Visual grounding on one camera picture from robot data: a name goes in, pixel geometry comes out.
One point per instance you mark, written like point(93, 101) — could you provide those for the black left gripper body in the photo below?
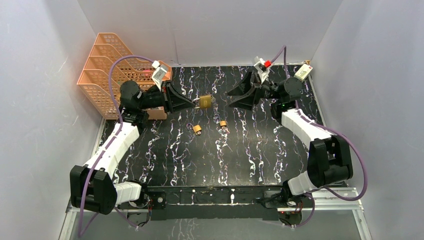
point(166, 97)

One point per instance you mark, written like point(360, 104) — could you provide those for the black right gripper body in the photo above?
point(268, 91)

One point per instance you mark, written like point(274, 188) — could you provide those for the large brass padlock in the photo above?
point(204, 101)

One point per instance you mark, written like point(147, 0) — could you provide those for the small brass padlock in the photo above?
point(222, 123)
point(197, 130)

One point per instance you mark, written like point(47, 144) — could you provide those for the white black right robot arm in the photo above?
point(329, 156)

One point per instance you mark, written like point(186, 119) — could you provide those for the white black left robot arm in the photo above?
point(91, 184)

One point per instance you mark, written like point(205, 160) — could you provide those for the white green small box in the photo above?
point(303, 72)

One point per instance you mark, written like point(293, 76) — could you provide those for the orange plastic file rack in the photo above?
point(108, 48)

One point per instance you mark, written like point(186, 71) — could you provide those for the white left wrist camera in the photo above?
point(159, 73)

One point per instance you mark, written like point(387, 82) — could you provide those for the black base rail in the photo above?
point(216, 202)

